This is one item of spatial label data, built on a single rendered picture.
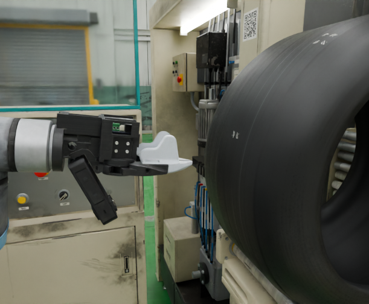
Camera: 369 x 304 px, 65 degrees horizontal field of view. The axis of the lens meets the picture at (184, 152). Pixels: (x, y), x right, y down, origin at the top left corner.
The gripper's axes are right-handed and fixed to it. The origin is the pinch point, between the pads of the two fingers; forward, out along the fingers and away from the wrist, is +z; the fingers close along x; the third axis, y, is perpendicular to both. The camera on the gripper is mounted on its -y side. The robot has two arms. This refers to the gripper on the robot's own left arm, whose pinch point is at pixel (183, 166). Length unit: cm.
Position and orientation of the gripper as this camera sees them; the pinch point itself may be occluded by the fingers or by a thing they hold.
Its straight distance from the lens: 48.8
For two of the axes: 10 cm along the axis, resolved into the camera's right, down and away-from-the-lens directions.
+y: 1.3, -9.7, -2.0
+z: 9.5, 0.6, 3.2
